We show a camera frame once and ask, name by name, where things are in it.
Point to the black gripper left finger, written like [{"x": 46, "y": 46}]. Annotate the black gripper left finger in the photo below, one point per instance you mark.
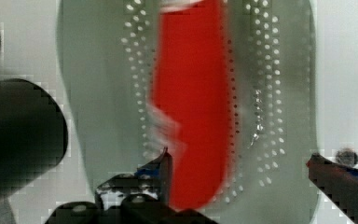
[{"x": 138, "y": 198}]

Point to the red plush ketchup bottle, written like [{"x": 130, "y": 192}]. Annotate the red plush ketchup bottle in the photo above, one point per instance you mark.
[{"x": 190, "y": 95}]

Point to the black case with handle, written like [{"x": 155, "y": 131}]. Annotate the black case with handle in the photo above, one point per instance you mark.
[{"x": 33, "y": 134}]

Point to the grey green perforated strainer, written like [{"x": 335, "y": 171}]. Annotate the grey green perforated strainer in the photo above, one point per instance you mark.
[{"x": 108, "y": 53}]

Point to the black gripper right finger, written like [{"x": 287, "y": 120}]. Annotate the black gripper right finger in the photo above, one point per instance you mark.
[{"x": 338, "y": 182}]

